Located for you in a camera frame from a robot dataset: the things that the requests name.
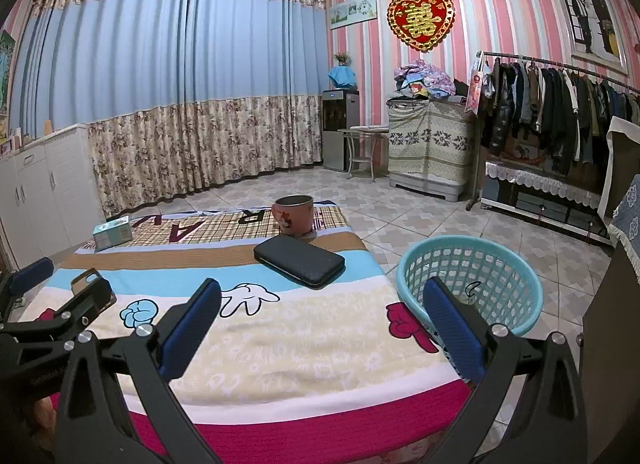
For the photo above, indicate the colourful wall poster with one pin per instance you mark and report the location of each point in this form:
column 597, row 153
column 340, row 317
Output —
column 5, row 73

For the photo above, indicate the patterned cloth cover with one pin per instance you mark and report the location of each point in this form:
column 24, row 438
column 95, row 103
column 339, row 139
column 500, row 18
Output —
column 430, row 143

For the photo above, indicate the grey water dispenser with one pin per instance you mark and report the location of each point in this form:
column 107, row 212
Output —
column 335, row 118

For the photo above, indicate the low glass door cabinet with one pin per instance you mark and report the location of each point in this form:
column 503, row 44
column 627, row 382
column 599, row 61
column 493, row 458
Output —
column 540, row 209

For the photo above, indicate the white lace cloth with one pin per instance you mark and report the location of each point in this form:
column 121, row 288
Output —
column 540, row 174

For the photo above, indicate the cream bordered cloth cover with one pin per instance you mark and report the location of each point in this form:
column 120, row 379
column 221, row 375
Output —
column 625, row 163

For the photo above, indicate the pink hanging bag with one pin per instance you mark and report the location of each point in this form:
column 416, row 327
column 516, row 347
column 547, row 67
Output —
column 475, row 91

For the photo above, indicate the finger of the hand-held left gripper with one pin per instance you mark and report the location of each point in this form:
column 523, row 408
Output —
column 92, row 296
column 32, row 274

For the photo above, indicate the teal tissue box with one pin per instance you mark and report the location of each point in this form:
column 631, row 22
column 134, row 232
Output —
column 112, row 234

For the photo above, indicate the grey floral fringed cloth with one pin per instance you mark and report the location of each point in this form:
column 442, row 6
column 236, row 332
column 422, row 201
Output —
column 627, row 219

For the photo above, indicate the red heart wall decoration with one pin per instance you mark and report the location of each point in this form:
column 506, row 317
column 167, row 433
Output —
column 420, row 18

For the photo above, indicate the wide animal wall picture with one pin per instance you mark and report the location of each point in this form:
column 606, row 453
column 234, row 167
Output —
column 352, row 11

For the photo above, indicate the black zip case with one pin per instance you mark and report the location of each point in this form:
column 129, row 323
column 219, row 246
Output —
column 300, row 259

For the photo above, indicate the person's left forearm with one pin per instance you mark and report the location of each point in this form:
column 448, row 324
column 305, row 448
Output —
column 39, row 419

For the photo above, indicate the framed black white poster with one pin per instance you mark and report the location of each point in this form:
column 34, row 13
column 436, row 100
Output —
column 585, row 18

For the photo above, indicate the brown wooden cabinet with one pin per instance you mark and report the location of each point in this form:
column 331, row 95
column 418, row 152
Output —
column 610, row 344

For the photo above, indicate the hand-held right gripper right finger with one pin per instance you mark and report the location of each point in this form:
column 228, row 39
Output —
column 452, row 329

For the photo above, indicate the blue floral curtain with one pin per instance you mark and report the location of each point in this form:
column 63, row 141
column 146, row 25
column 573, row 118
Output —
column 175, row 53

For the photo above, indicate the pile of folded clothes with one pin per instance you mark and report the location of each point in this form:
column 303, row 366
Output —
column 425, row 78

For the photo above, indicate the small potted plant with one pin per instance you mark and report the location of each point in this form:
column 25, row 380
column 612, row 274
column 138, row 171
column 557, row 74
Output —
column 342, row 59

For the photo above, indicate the metal clothes rack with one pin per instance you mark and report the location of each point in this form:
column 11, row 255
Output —
column 550, row 62

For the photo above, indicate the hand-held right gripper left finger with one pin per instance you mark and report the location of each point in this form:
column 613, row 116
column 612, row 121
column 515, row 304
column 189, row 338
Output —
column 192, row 329

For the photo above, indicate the brown edged pad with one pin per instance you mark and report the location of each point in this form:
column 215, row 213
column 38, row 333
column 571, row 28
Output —
column 82, row 280

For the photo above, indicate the teal plastic basket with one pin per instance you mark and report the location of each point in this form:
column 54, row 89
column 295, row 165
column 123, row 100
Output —
column 530, row 309

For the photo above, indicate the printed striped blanket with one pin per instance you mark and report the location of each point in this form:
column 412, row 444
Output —
column 300, row 344

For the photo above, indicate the pink cartoon cup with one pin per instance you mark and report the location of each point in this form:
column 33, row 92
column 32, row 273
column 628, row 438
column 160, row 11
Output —
column 292, row 219

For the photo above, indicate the row of hanging clothes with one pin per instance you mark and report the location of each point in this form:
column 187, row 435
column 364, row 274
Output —
column 550, row 103

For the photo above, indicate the grey plastic cabinet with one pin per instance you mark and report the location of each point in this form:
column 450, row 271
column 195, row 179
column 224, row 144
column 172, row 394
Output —
column 425, row 190

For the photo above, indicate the white cabinet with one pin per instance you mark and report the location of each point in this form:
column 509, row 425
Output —
column 50, row 178

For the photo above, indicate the blue cloth bundle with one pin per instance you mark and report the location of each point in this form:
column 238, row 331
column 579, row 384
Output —
column 341, row 77

